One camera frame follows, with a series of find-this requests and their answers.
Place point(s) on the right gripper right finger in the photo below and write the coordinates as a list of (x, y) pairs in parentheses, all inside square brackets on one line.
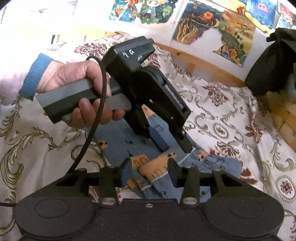
[(189, 179)]

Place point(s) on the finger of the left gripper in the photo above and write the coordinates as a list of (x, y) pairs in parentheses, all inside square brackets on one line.
[(185, 143), (158, 140)]

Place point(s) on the blue patterned child pants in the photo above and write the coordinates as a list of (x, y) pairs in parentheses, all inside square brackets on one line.
[(150, 178)]

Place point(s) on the dark green bag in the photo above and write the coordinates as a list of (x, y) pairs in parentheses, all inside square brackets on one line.
[(275, 65)]

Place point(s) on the floral white bedspread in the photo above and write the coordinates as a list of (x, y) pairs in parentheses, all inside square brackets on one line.
[(229, 127)]

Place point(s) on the person's left hand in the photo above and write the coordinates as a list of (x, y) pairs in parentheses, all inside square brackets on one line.
[(59, 74)]

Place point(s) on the blue cuffed left sleeve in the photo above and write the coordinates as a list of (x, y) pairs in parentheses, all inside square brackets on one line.
[(34, 76)]

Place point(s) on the colourful wall painting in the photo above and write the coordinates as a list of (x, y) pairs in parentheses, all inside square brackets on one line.
[(142, 12), (208, 27)]

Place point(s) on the wooden bed frame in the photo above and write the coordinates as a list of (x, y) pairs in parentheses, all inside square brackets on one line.
[(216, 73)]

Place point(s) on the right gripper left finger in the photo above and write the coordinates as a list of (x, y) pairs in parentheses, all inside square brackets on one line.
[(108, 179)]

